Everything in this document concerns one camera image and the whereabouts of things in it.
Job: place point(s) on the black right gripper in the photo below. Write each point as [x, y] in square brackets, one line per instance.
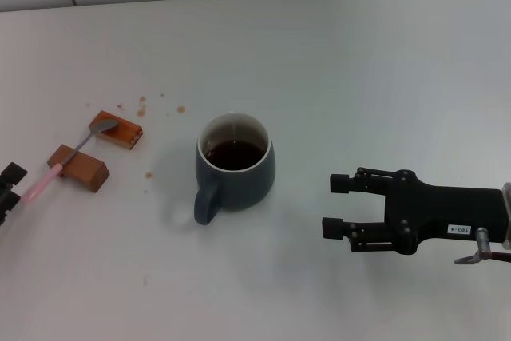
[439, 209]

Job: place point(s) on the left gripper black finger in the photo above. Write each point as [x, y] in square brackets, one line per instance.
[8, 203]
[14, 173]

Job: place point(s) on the grey ceramic cup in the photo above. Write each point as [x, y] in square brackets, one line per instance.
[239, 189]

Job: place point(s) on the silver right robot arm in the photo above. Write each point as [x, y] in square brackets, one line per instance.
[507, 213]

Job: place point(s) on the brown arched wooden block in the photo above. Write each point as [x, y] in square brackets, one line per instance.
[89, 171]

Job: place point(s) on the dark coffee liquid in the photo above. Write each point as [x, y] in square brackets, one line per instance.
[233, 155]

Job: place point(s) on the orange grooved wooden block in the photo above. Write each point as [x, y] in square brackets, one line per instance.
[121, 133]

